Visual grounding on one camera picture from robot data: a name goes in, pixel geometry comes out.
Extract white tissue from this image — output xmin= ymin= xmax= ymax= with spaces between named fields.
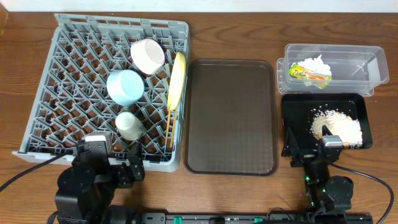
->
xmin=297 ymin=55 xmax=331 ymax=76

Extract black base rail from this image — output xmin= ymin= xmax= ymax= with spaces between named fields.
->
xmin=141 ymin=211 xmax=373 ymax=224

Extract pink bowl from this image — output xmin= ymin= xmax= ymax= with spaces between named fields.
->
xmin=130 ymin=39 xmax=165 ymax=75

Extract rice food scraps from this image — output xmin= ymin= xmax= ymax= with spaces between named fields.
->
xmin=310 ymin=110 xmax=363 ymax=148

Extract brown serving tray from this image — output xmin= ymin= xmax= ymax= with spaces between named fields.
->
xmin=183 ymin=59 xmax=279 ymax=177

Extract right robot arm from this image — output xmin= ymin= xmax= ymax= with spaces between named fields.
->
xmin=281 ymin=126 xmax=354 ymax=223

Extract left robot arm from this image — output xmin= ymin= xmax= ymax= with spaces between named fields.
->
xmin=55 ymin=132 xmax=145 ymax=223

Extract yellow plate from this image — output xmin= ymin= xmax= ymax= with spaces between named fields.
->
xmin=167 ymin=52 xmax=187 ymax=111

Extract grey dishwasher rack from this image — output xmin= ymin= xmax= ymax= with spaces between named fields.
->
xmin=15 ymin=14 xmax=191 ymax=172

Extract light blue bowl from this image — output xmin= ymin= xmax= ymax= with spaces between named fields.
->
xmin=106 ymin=70 xmax=144 ymax=106

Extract wooden chopstick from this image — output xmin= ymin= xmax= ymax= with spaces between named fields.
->
xmin=170 ymin=109 xmax=178 ymax=149
xmin=165 ymin=111 xmax=171 ymax=147

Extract white cup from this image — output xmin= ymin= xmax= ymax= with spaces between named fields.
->
xmin=115 ymin=112 xmax=143 ymax=141

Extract black waste tray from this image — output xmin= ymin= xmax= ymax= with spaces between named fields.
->
xmin=281 ymin=93 xmax=373 ymax=149

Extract green snack wrapper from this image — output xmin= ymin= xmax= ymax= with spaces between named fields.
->
xmin=289 ymin=63 xmax=332 ymax=89

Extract clear plastic bin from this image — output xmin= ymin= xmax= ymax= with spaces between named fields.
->
xmin=277 ymin=44 xmax=389 ymax=96

